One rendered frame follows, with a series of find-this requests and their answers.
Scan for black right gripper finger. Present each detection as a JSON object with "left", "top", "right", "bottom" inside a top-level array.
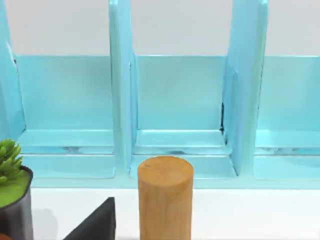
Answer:
[{"left": 62, "top": 196, "right": 117, "bottom": 240}]

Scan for wooden cylinder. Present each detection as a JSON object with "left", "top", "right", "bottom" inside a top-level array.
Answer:
[{"left": 137, "top": 155, "right": 195, "bottom": 240}]

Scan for green plant in black pot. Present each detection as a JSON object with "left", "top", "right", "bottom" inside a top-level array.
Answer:
[{"left": 0, "top": 139, "right": 34, "bottom": 240}]

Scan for light blue rack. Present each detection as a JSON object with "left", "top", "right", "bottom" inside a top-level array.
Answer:
[{"left": 0, "top": 0, "right": 320, "bottom": 189}]

